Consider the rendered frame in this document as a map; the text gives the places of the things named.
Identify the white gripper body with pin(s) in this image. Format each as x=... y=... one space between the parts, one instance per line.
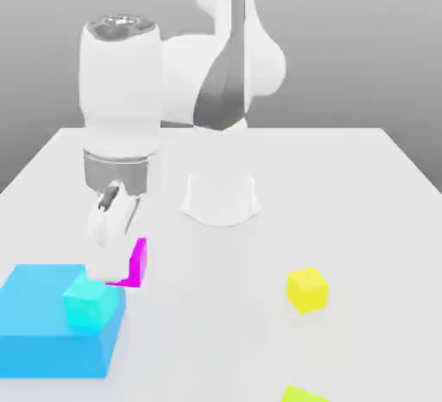
x=105 y=233

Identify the small magenta cube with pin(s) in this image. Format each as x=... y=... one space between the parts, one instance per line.
x=138 y=264

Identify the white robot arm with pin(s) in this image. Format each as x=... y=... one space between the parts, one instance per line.
x=121 y=91

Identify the small cyan cube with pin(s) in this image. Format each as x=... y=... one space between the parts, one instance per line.
x=88 y=303

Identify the small yellow cube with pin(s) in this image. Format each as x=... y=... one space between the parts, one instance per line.
x=305 y=291

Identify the large blue box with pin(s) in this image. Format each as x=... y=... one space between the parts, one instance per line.
x=34 y=340

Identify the large lime box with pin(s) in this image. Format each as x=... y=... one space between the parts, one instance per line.
x=298 y=395

